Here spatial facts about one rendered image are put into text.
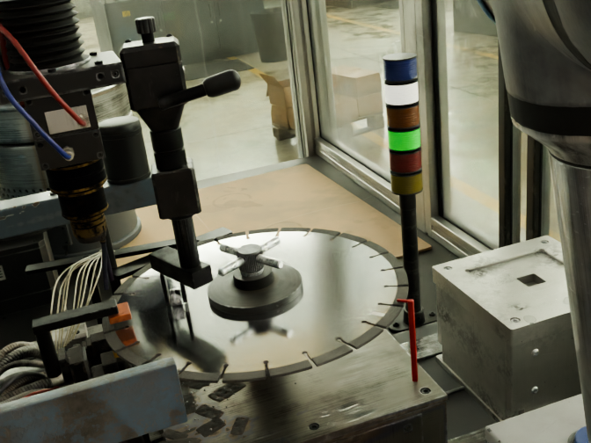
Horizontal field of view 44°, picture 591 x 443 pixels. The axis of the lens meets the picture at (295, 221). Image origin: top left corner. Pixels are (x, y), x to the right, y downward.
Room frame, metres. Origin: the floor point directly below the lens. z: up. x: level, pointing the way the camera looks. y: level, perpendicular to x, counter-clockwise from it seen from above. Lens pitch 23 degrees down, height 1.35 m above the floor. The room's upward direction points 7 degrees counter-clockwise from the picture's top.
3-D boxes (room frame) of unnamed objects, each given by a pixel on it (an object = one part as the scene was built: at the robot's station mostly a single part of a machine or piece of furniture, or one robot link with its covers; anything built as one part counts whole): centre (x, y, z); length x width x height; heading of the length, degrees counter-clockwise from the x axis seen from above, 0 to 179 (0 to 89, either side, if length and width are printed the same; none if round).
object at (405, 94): (0.97, -0.16, 1.11); 0.05 x 0.04 x 0.03; 17
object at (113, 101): (1.45, 0.45, 0.93); 0.31 x 0.31 x 0.36
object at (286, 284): (0.76, 0.06, 0.96); 0.11 x 0.11 x 0.03
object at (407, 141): (0.97, -0.16, 1.05); 0.05 x 0.04 x 0.03; 17
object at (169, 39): (0.72, 0.12, 1.17); 0.06 x 0.05 x 0.20; 98
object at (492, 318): (0.80, -0.28, 0.82); 0.18 x 0.18 x 0.15; 17
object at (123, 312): (0.71, 0.24, 0.95); 0.10 x 0.03 x 0.07; 107
